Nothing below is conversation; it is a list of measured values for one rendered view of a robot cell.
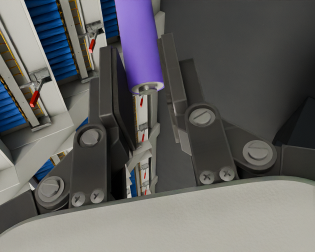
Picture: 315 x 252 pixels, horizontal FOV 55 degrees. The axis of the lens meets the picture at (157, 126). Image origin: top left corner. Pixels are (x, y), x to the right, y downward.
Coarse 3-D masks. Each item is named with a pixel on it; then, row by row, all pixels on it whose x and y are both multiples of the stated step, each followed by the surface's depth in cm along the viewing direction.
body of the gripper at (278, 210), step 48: (192, 192) 8; (240, 192) 8; (288, 192) 8; (0, 240) 8; (48, 240) 8; (96, 240) 8; (144, 240) 7; (192, 240) 7; (240, 240) 7; (288, 240) 7
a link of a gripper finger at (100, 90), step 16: (112, 48) 13; (112, 64) 12; (96, 80) 13; (112, 80) 12; (96, 96) 12; (112, 96) 11; (128, 96) 14; (96, 112) 12; (112, 112) 11; (128, 112) 13; (112, 128) 11; (128, 128) 12; (112, 144) 11; (128, 144) 13; (64, 160) 11; (112, 160) 11; (48, 176) 11; (64, 176) 10; (112, 176) 12; (48, 192) 10; (64, 192) 10; (48, 208) 10
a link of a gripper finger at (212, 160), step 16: (192, 112) 11; (208, 112) 11; (192, 128) 10; (208, 128) 10; (192, 144) 10; (208, 144) 10; (224, 144) 10; (192, 160) 10; (208, 160) 9; (224, 160) 9; (208, 176) 9; (224, 176) 9
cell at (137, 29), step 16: (128, 0) 14; (144, 0) 14; (128, 16) 14; (144, 16) 14; (128, 32) 14; (144, 32) 14; (128, 48) 14; (144, 48) 14; (128, 64) 14; (144, 64) 14; (128, 80) 14; (144, 80) 14; (160, 80) 14
